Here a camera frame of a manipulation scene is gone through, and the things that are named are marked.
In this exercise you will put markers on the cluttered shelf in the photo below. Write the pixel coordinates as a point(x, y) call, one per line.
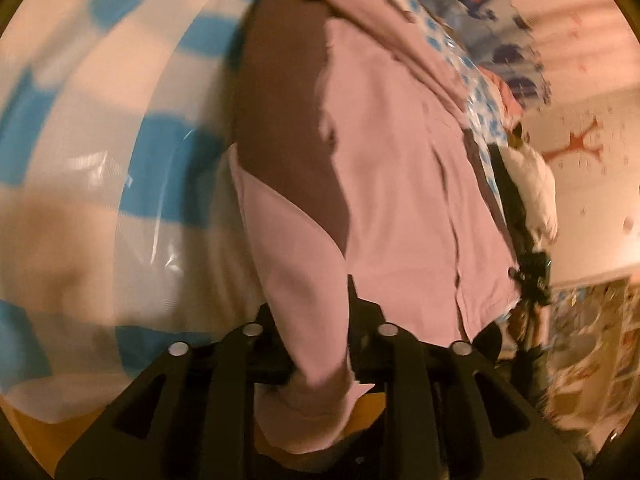
point(594, 356)

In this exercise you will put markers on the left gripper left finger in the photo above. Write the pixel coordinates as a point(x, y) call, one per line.
point(189, 415)

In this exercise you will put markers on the tree wall sticker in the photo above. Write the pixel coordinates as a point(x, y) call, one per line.
point(577, 144)

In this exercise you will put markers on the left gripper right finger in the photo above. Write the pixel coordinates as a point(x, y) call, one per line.
point(448, 414)

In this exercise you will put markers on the pink and brown jacket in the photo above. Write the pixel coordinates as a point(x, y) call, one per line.
point(356, 169)

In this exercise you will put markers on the whale pattern curtain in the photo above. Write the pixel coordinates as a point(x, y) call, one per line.
point(497, 37)

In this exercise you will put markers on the blue white checkered quilt bag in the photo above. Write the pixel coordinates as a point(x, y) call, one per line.
point(121, 229)

